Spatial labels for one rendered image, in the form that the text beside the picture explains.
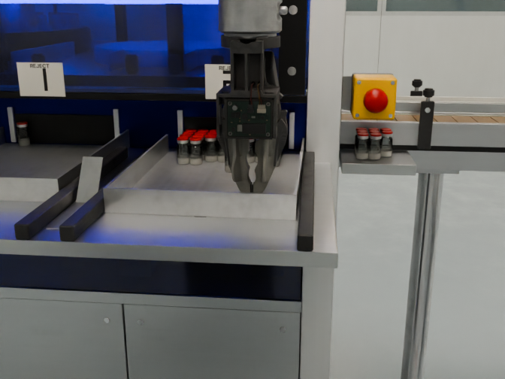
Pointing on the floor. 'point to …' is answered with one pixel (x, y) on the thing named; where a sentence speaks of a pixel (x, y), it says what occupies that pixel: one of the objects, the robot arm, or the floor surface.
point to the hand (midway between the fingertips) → (252, 189)
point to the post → (315, 143)
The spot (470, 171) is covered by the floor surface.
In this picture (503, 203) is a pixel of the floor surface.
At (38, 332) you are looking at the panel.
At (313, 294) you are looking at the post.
